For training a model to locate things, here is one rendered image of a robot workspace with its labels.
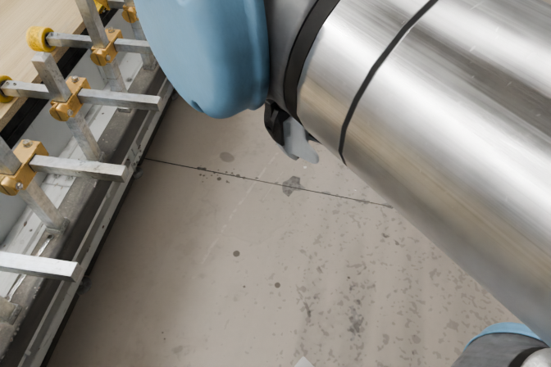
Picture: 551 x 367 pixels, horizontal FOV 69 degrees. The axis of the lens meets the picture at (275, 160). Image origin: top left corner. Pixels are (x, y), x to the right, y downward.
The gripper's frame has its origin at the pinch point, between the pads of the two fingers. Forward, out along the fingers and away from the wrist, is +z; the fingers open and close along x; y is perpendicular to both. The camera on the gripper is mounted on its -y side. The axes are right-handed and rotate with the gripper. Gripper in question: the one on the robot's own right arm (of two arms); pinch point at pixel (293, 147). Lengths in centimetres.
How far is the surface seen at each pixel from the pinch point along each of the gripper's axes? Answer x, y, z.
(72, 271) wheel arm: -29, -30, 36
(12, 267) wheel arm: -37, -39, 36
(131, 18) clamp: 32, -103, 37
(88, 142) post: -6, -75, 51
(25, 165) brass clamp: -24, -62, 35
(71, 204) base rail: -20, -68, 62
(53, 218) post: -26, -61, 55
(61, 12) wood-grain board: 19, -132, 41
